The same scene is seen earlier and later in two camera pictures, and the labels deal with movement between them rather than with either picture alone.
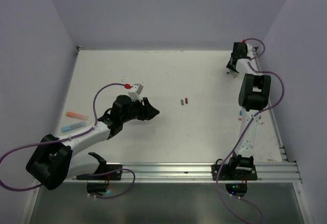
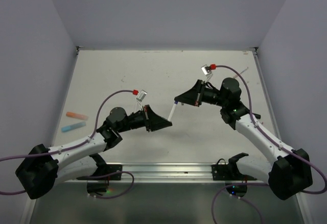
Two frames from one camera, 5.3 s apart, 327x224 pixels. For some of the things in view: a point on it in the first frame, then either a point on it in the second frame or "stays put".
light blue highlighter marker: [66, 128] stays put
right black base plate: [230, 173] stays put
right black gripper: [230, 67] to [195, 95]
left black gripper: [147, 110] to [155, 122]
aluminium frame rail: [195, 173] stays put
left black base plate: [97, 176] stays put
